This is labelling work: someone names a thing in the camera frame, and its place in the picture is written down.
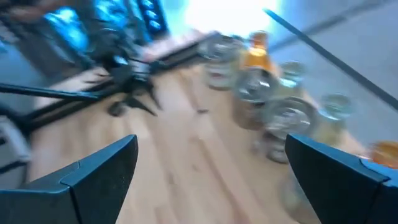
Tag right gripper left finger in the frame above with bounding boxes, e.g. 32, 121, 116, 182
0, 134, 139, 224

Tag wooden shelf riser black legs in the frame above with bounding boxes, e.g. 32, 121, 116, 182
229, 62, 374, 162

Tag amber glass candlestick holder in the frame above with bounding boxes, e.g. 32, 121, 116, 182
368, 140, 398, 170
241, 30, 277, 75

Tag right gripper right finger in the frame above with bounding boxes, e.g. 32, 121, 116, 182
284, 133, 398, 224

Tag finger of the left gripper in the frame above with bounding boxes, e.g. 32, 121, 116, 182
107, 96, 158, 118
148, 83, 163, 110

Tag clear glass flask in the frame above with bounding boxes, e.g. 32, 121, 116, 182
253, 96, 318, 164
233, 67, 280, 130
198, 35, 246, 91

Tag clear glass candlestick holder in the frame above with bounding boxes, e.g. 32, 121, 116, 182
276, 60, 307, 97
317, 93, 354, 141

